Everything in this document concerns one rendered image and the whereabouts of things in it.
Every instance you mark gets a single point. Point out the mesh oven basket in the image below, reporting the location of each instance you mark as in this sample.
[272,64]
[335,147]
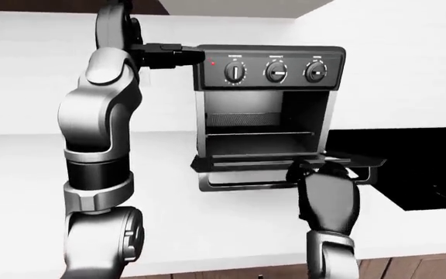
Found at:
[242,119]

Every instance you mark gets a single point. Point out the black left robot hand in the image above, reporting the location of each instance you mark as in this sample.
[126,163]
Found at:
[169,58]

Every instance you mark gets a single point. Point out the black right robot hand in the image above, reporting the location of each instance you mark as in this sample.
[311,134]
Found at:
[333,169]

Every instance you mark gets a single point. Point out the black knob with horizontal pointer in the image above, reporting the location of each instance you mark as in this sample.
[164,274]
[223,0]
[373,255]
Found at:
[276,72]
[316,72]

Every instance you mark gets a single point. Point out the black toaster oven body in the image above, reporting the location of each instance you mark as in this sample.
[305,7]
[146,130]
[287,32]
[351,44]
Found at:
[269,96]

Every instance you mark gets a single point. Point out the black knob with vertical pointer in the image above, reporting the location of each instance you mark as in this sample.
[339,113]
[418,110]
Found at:
[235,72]

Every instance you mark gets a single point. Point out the dark brown upper cabinet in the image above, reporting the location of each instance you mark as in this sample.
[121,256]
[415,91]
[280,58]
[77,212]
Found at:
[33,5]

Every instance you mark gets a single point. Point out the black cooktop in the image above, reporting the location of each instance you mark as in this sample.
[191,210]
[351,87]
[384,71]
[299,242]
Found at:
[409,162]

